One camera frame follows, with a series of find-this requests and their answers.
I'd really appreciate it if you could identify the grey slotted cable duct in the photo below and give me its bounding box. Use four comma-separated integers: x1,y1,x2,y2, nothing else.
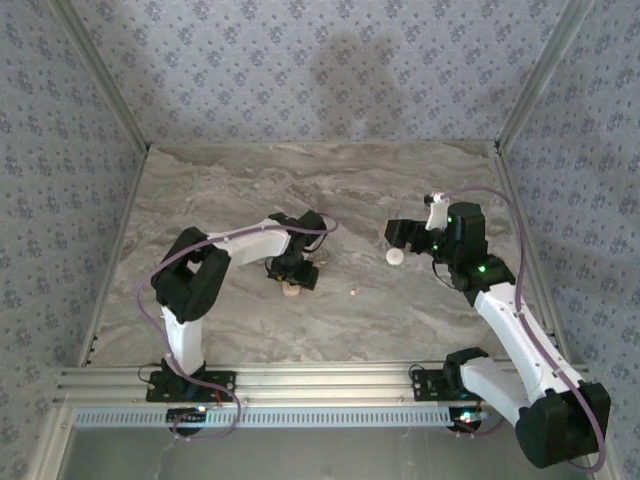
74,405,481,430

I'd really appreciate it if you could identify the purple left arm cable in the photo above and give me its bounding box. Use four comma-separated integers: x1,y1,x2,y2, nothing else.
136,213,340,362

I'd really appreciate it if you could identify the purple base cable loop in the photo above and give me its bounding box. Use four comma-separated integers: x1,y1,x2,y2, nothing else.
457,389,511,440
169,385,242,442

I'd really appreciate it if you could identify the aluminium table side rail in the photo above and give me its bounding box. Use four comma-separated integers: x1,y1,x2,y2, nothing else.
22,143,152,480
492,142,626,480

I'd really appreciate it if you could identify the grey metal base panel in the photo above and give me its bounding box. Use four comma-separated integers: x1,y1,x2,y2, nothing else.
64,424,596,480

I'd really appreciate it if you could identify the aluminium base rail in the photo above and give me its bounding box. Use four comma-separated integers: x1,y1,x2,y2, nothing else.
53,367,591,407

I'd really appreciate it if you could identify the black controller board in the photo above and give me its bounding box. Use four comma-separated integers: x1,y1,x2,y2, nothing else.
166,407,210,436
447,407,489,434

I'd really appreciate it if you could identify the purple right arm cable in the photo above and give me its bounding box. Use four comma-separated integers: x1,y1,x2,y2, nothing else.
442,185,609,474

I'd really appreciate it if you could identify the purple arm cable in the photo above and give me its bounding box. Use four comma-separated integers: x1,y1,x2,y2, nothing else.
442,185,609,474
136,213,340,362

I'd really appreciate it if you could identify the aluminium corner post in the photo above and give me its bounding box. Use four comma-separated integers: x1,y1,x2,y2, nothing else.
494,0,596,154
49,0,152,154

